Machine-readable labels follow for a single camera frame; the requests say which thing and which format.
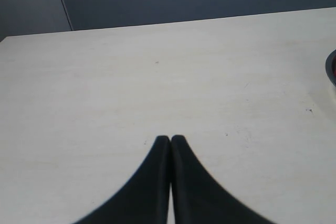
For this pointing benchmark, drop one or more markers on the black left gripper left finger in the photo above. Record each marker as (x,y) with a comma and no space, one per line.
(145,196)

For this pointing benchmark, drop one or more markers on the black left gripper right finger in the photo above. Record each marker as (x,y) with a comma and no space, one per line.
(198,197)

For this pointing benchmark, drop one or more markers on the round steel bowl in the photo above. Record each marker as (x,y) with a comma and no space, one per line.
(330,67)

